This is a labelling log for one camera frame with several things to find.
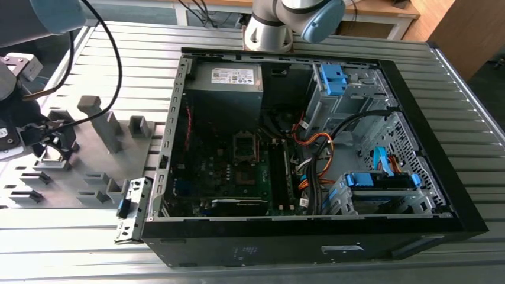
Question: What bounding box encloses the black graphics card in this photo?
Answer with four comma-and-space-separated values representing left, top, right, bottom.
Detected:
198, 197, 273, 217

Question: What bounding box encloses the white framed wooden desk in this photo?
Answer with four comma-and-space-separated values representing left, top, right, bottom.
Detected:
173, 0, 421, 41

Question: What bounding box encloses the grey hinged expansion bracket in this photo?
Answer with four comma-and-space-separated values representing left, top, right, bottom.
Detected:
113, 176, 154, 245

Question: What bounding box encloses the grey metal drive cage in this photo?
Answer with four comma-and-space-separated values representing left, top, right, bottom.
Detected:
305, 60, 397, 140

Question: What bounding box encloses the grey power supply unit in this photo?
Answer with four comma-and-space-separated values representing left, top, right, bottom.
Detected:
183, 61, 263, 131

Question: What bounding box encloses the dark green motherboard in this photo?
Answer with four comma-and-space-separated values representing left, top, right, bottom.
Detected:
169, 88, 313, 217

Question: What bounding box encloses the silver CPU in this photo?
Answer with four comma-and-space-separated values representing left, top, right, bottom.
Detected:
41, 144, 66, 162

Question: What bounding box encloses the black open PC case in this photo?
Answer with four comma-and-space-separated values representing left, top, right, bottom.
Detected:
140, 44, 490, 269

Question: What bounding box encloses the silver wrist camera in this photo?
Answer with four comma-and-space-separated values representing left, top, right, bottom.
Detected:
0, 126, 25, 162

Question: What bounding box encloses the metal socket cover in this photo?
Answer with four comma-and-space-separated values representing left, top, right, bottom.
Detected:
231, 129, 259, 165

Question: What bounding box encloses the hard disk in blue carrier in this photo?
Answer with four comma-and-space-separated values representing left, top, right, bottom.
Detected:
345, 172, 422, 208

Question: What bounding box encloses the CPU socket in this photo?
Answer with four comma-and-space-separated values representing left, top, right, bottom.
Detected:
234, 164, 259, 188

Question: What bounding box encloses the wooden cabinet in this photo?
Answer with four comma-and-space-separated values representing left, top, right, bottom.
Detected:
409, 0, 505, 82

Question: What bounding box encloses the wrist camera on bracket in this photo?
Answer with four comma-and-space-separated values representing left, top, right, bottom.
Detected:
2, 52, 44, 83

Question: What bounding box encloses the black cooling fan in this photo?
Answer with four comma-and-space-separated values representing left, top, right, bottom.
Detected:
262, 103, 302, 138

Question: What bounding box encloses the thin red wire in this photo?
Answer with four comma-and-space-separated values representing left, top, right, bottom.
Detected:
185, 105, 194, 146

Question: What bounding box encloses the blue data wire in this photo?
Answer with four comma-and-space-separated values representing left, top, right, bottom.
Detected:
373, 146, 390, 178

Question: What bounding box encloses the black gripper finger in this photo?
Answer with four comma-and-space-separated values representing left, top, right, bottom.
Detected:
20, 124, 50, 160
49, 126, 82, 154

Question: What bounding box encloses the black RAM slot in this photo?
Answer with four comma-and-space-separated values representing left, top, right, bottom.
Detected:
269, 141, 283, 211
281, 138, 297, 211

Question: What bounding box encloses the blue drive bay latch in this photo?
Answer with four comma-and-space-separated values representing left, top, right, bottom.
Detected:
321, 63, 350, 96

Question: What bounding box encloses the orange disk power wire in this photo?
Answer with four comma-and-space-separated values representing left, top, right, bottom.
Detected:
387, 156, 403, 176

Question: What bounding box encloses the orange yellow wire bundle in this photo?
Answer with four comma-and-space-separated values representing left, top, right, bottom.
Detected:
293, 131, 335, 193

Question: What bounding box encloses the grey parts rack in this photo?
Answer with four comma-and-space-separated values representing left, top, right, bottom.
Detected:
0, 94, 166, 209

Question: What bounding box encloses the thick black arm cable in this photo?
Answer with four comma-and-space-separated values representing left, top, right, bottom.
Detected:
46, 0, 122, 133

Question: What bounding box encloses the thick black cable bundle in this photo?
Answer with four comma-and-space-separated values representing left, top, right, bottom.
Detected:
305, 108, 399, 215

